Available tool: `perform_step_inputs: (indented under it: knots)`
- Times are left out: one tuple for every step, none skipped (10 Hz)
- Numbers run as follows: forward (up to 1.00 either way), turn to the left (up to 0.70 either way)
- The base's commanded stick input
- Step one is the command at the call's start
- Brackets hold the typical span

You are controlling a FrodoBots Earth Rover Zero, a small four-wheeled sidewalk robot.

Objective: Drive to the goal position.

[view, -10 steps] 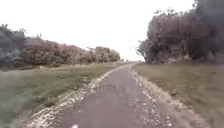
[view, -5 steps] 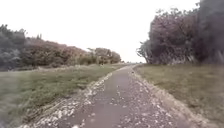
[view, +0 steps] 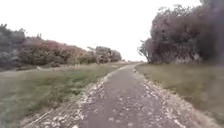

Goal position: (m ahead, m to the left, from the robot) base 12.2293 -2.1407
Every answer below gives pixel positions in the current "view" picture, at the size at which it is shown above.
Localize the grey asphalt path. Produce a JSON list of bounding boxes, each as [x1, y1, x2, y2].
[[71, 62, 188, 128]]

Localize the fallen leaves strip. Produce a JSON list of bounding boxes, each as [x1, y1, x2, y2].
[[133, 63, 222, 128], [20, 65, 128, 128]]

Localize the row of bushes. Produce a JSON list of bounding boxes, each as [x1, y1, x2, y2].
[[0, 23, 123, 72]]

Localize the grass field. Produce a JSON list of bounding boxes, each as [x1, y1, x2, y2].
[[0, 60, 134, 128]]

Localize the grass verge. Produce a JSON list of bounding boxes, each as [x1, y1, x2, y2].
[[135, 62, 224, 127]]

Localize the large dark trees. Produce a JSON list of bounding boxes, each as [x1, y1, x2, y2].
[[137, 0, 224, 65]]

